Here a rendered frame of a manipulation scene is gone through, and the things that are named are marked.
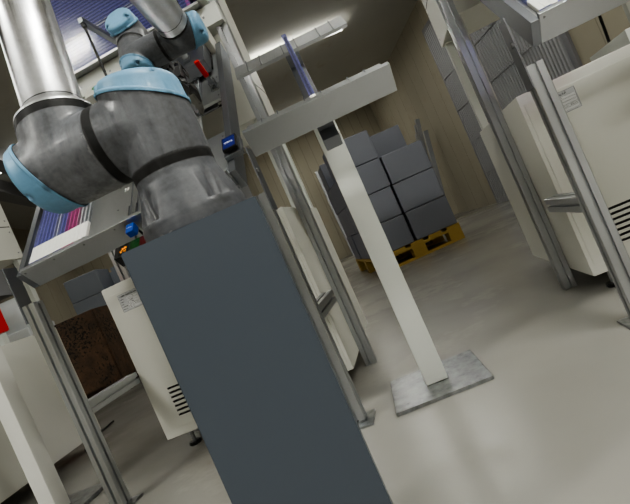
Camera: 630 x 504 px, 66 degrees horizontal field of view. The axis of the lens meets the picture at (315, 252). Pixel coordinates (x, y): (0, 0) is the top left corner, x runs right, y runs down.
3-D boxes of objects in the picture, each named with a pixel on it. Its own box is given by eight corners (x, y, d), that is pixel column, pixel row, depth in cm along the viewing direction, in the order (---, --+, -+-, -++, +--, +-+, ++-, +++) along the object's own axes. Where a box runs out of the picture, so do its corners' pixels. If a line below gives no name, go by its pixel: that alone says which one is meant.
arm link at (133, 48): (156, 48, 110) (149, 19, 115) (113, 70, 111) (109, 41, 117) (175, 73, 117) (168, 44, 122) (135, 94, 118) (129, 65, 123)
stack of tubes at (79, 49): (191, 4, 167) (159, -69, 167) (70, 74, 177) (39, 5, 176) (205, 18, 179) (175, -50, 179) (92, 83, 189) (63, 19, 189)
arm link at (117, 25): (103, 36, 115) (100, 15, 119) (134, 69, 125) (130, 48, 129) (131, 19, 114) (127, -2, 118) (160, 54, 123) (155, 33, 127)
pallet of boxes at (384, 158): (360, 271, 555) (316, 172, 553) (426, 241, 558) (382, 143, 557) (380, 275, 428) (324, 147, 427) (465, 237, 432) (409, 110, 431)
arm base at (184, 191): (245, 201, 62) (213, 129, 62) (134, 249, 61) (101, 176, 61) (254, 212, 77) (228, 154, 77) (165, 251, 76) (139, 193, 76)
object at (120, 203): (235, 178, 126) (229, 170, 124) (33, 278, 138) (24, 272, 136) (230, 136, 138) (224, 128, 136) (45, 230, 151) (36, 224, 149)
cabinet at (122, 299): (361, 386, 154) (281, 206, 153) (174, 457, 167) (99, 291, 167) (372, 334, 218) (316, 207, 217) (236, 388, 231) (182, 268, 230)
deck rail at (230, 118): (248, 185, 127) (235, 169, 122) (241, 188, 127) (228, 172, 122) (229, 56, 173) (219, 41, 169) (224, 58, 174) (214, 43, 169)
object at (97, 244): (241, 188, 127) (226, 169, 122) (40, 286, 139) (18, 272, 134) (240, 185, 128) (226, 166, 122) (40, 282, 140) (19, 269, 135)
